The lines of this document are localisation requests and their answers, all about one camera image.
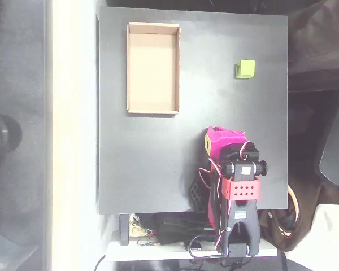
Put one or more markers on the magenta gripper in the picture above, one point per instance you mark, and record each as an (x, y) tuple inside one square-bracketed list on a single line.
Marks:
[(224, 138)]

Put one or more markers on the yellow-green cube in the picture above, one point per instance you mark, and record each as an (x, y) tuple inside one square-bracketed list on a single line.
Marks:
[(245, 69)]

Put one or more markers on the black perforated arm base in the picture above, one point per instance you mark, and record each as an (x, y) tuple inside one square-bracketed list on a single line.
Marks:
[(196, 194)]

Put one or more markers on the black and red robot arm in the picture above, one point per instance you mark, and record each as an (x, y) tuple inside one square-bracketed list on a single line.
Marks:
[(243, 226)]

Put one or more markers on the cardboard box tray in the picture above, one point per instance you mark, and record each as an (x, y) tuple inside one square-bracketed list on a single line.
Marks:
[(152, 70)]

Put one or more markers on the small black adapter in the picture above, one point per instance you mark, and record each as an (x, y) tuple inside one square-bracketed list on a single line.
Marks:
[(195, 246)]

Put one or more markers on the small circuit board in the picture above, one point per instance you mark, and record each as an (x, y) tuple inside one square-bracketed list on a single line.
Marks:
[(137, 230)]

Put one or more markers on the white shelf board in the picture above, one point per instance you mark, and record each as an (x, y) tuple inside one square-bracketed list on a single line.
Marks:
[(147, 252)]

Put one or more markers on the brown bag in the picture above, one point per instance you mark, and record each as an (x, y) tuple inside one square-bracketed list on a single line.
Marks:
[(305, 226)]

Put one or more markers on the black office chair armrest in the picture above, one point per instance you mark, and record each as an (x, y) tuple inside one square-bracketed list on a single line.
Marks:
[(336, 152)]

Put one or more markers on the brown jacket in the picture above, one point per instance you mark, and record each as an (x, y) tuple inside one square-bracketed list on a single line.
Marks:
[(322, 42)]

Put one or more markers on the white cloth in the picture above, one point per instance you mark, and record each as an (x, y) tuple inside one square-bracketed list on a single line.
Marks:
[(333, 240)]

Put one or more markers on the black round knob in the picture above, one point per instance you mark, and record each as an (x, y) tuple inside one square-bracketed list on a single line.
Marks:
[(5, 135)]

